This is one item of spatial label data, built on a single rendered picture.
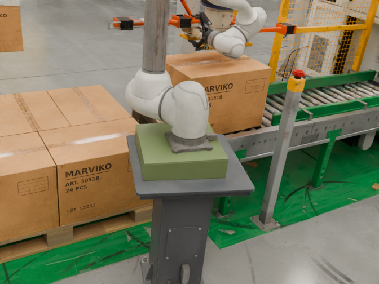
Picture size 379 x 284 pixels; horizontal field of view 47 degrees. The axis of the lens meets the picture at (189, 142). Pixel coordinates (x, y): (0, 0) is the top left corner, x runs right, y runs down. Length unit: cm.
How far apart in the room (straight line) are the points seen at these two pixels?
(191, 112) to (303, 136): 135
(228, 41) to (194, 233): 91
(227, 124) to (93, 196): 91
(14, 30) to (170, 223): 227
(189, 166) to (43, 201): 92
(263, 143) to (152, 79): 112
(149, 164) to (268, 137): 117
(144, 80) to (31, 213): 99
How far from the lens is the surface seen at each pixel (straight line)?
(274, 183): 271
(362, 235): 309
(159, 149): 185
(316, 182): 338
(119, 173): 247
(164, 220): 200
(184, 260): 219
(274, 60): 358
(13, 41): 377
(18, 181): 230
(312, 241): 289
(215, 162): 182
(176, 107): 179
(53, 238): 257
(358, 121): 337
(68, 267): 250
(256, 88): 271
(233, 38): 208
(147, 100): 186
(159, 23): 181
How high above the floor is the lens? 175
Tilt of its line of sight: 28 degrees down
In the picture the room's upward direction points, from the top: 6 degrees clockwise
